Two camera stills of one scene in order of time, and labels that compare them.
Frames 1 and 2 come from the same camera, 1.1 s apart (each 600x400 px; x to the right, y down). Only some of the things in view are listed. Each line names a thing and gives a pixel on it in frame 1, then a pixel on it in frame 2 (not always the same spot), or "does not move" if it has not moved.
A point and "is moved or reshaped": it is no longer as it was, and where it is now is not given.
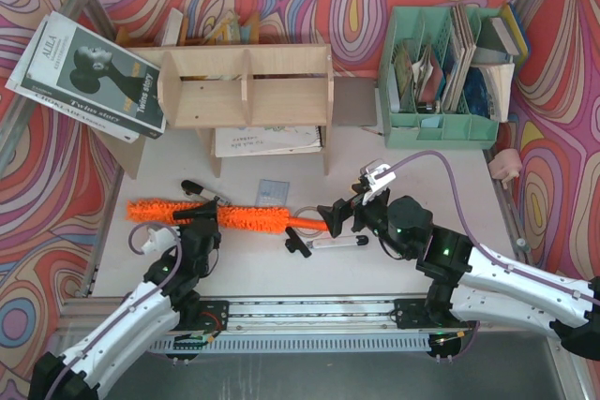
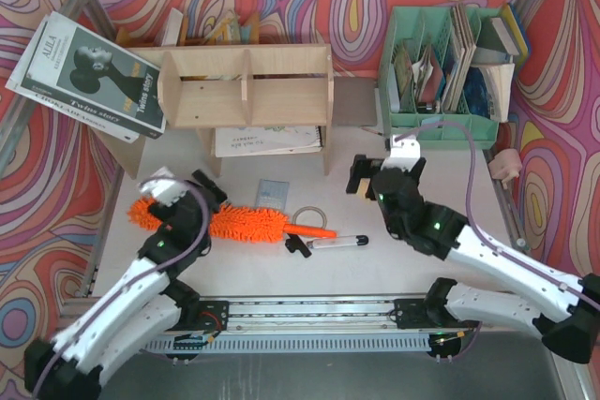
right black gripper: x=355 y=214 -> x=373 y=171
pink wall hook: x=505 y=165 does not move
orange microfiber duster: x=262 y=219 is moved or reshaped
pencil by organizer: x=371 y=130 does not move
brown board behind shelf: x=354 y=101 does not move
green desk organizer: x=433 y=95 does not move
